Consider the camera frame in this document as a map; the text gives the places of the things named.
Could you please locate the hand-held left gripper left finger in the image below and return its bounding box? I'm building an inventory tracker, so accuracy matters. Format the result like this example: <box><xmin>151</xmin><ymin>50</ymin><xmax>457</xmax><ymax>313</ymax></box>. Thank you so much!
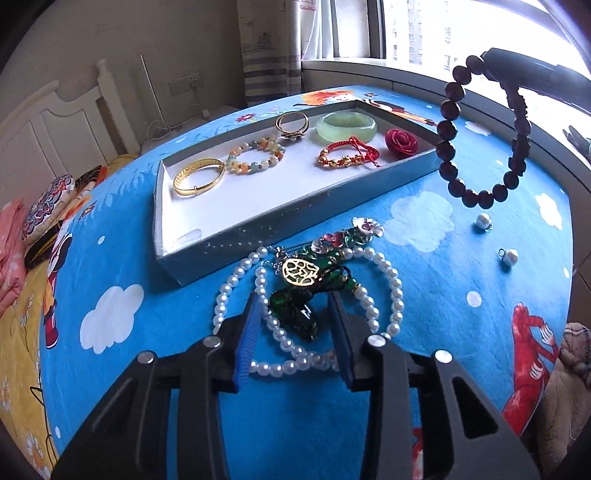
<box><xmin>51</xmin><ymin>291</ymin><xmax>262</xmax><ymax>480</ymax></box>

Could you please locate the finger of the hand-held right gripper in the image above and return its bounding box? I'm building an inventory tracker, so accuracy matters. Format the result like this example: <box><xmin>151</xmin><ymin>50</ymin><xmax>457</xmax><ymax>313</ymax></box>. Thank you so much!
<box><xmin>480</xmin><ymin>46</ymin><xmax>591</xmax><ymax>95</ymax></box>

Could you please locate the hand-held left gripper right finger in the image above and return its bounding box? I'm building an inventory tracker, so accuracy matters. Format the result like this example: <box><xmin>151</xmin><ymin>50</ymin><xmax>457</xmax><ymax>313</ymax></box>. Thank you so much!
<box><xmin>328</xmin><ymin>291</ymin><xmax>541</xmax><ymax>480</ymax></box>

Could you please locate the green pendant black cord necklace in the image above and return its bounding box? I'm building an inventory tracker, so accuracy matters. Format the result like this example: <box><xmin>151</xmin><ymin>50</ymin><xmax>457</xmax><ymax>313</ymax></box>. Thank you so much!
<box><xmin>270</xmin><ymin>265</ymin><xmax>352</xmax><ymax>342</ymax></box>

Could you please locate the white pearl necklace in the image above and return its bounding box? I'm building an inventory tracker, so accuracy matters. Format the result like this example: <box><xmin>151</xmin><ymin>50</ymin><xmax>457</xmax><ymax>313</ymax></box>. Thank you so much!
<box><xmin>212</xmin><ymin>246</ymin><xmax>404</xmax><ymax>377</ymax></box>

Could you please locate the green bead bracelet gold charm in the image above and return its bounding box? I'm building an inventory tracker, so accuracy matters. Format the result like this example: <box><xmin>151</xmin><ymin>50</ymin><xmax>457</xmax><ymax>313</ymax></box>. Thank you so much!
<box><xmin>281</xmin><ymin>240</ymin><xmax>358</xmax><ymax>296</ymax></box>

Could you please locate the dark red bead bracelet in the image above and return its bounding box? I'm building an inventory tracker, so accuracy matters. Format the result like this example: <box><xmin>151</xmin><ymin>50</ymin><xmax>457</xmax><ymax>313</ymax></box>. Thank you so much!
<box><xmin>436</xmin><ymin>54</ymin><xmax>533</xmax><ymax>209</ymax></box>

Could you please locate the enamel flower brooch chain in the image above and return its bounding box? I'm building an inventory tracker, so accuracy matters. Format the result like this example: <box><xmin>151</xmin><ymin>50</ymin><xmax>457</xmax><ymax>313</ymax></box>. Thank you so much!
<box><xmin>310</xmin><ymin>217</ymin><xmax>385</xmax><ymax>254</ymax></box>

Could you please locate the red rose ornament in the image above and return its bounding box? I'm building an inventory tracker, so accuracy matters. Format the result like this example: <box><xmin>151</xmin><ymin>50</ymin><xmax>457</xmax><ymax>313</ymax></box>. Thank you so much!
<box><xmin>385</xmin><ymin>128</ymin><xmax>421</xmax><ymax>160</ymax></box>

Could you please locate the grey cardboard tray box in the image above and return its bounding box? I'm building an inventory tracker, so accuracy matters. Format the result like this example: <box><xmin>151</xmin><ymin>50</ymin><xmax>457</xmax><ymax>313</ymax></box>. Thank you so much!
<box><xmin>152</xmin><ymin>102</ymin><xmax>439</xmax><ymax>287</ymax></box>

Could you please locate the gold bangle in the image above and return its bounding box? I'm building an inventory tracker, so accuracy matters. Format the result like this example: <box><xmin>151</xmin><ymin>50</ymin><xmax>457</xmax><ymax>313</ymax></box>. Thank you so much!
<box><xmin>173</xmin><ymin>158</ymin><xmax>226</xmax><ymax>197</ymax></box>

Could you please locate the multicolour stone bead bracelet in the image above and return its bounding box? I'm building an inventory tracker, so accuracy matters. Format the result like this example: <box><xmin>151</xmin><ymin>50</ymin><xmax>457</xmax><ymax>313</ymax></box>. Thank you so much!
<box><xmin>226</xmin><ymin>137</ymin><xmax>286</xmax><ymax>175</ymax></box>

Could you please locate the red cord bracelet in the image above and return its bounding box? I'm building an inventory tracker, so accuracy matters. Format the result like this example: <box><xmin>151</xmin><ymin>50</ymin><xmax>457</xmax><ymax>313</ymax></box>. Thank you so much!
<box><xmin>316</xmin><ymin>136</ymin><xmax>382</xmax><ymax>169</ymax></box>

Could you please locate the green jade bangle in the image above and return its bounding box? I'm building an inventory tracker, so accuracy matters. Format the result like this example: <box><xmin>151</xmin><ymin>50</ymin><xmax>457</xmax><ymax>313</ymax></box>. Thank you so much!
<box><xmin>316</xmin><ymin>111</ymin><xmax>378</xmax><ymax>145</ymax></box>

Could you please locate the metal double ring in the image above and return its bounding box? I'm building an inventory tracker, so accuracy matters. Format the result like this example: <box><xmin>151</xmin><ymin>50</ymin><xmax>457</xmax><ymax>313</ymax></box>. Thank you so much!
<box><xmin>276</xmin><ymin>111</ymin><xmax>309</xmax><ymax>139</ymax></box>

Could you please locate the window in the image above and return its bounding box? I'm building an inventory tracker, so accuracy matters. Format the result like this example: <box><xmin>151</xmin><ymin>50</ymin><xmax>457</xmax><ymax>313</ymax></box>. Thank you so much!
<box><xmin>323</xmin><ymin>0</ymin><xmax>591</xmax><ymax>93</ymax></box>

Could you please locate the white nightstand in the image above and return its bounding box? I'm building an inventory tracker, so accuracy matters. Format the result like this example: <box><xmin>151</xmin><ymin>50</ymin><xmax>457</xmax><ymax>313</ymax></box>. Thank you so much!
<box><xmin>139</xmin><ymin>104</ymin><xmax>241</xmax><ymax>155</ymax></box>

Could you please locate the black orange printed cushion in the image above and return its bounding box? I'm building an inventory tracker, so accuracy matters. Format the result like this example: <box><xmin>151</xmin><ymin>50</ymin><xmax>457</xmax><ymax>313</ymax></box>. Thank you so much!
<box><xmin>69</xmin><ymin>161</ymin><xmax>114</xmax><ymax>199</ymax></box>

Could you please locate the beige fleece cloth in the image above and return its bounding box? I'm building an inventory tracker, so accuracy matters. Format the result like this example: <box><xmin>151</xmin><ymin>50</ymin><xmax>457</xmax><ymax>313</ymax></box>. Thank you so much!
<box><xmin>538</xmin><ymin>322</ymin><xmax>591</xmax><ymax>467</ymax></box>

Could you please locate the yellow flowered bedsheet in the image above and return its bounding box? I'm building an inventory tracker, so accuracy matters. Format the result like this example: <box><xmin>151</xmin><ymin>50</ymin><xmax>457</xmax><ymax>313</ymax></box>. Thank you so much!
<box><xmin>0</xmin><ymin>263</ymin><xmax>61</xmax><ymax>467</ymax></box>

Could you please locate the round patterned cushion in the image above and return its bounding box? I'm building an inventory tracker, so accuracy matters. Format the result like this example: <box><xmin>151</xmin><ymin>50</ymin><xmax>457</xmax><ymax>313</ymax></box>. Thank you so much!
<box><xmin>21</xmin><ymin>174</ymin><xmax>75</xmax><ymax>243</ymax></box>

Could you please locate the pink folded quilt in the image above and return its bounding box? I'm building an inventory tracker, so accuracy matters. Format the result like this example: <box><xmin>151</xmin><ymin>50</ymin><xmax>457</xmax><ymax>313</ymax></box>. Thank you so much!
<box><xmin>0</xmin><ymin>198</ymin><xmax>26</xmax><ymax>319</ymax></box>

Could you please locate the printed curtain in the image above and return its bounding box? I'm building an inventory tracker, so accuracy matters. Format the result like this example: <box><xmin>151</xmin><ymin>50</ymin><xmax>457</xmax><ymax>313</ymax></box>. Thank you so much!
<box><xmin>236</xmin><ymin>0</ymin><xmax>340</xmax><ymax>109</ymax></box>

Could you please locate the thin white lamp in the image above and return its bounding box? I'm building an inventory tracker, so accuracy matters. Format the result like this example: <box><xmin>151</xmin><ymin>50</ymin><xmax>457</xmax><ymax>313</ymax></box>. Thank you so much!
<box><xmin>140</xmin><ymin>54</ymin><xmax>174</xmax><ymax>139</ymax></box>

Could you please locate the white bed headboard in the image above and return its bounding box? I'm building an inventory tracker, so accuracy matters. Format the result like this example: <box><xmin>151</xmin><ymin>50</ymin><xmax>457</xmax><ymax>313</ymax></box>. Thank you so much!
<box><xmin>0</xmin><ymin>59</ymin><xmax>139</xmax><ymax>167</ymax></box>

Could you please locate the white charger cable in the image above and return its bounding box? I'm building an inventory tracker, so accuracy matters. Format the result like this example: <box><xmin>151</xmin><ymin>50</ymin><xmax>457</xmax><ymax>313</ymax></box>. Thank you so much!
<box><xmin>194</xmin><ymin>88</ymin><xmax>213</xmax><ymax>118</ymax></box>

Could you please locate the wall socket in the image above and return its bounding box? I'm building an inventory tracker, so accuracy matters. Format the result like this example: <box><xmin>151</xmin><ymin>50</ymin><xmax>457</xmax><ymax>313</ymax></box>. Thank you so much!
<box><xmin>168</xmin><ymin>71</ymin><xmax>204</xmax><ymax>97</ymax></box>

